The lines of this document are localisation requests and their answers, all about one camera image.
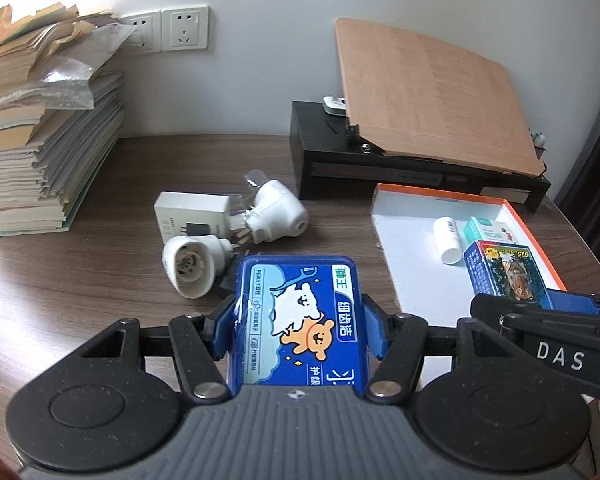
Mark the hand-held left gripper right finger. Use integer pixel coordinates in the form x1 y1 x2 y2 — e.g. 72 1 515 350
361 294 525 404

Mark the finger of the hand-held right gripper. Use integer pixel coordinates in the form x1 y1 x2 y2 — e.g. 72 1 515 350
469 290 600 345
499 312 600 397

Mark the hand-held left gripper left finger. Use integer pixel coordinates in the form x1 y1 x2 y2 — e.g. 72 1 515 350
72 296 238 404

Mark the white mosquito repellent heater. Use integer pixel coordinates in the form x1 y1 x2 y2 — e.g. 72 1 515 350
240 180 310 244
161 235 233 301

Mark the blue dental floss box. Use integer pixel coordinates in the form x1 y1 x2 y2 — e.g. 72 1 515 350
227 255 371 397

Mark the orange and white cardboard box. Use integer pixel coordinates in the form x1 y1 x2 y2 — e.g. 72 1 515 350
370 183 567 322

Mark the white charger box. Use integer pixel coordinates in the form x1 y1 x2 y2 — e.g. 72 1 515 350
154 191 231 242

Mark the blue playing card box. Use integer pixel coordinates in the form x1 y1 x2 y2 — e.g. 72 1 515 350
462 240 555 311

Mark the small white bottle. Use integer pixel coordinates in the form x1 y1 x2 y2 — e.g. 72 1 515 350
434 216 462 265

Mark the green and white box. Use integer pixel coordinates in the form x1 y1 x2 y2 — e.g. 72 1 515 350
462 216 514 246

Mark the black curtain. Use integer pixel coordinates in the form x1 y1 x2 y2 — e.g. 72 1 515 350
552 55 600 281

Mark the black mesh pen holder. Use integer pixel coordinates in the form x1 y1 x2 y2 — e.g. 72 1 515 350
530 130 549 161

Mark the black desk riser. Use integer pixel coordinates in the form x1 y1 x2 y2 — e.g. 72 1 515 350
290 100 552 212

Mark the wooden reading board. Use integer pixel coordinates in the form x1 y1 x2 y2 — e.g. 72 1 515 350
335 17 544 179

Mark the stack of books and papers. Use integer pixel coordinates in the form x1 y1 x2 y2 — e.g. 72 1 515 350
0 5 127 239

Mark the clear plastic bag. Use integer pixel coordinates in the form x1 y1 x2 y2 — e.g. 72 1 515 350
0 22 137 111

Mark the white wall socket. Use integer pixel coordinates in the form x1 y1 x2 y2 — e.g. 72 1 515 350
161 5 210 53
117 10 162 55

